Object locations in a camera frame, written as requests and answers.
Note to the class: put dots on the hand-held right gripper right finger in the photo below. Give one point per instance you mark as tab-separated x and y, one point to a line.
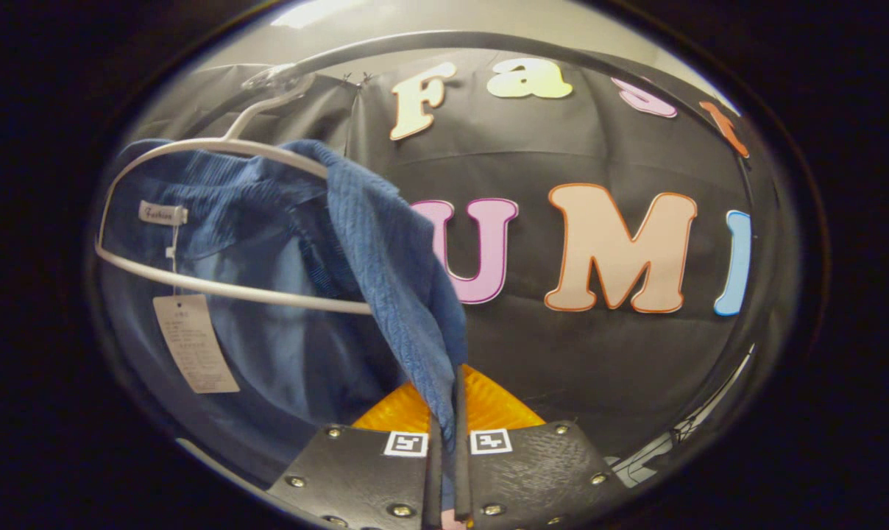
533	471

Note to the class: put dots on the black clothes rack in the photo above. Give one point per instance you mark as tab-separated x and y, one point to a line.
452	38

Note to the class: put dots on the blue ribbed shirt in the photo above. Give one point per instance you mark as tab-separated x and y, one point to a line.
385	243

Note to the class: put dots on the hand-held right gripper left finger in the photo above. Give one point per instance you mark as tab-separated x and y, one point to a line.
356	471

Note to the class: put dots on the white clothes hanger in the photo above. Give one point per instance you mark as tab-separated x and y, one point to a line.
268	297

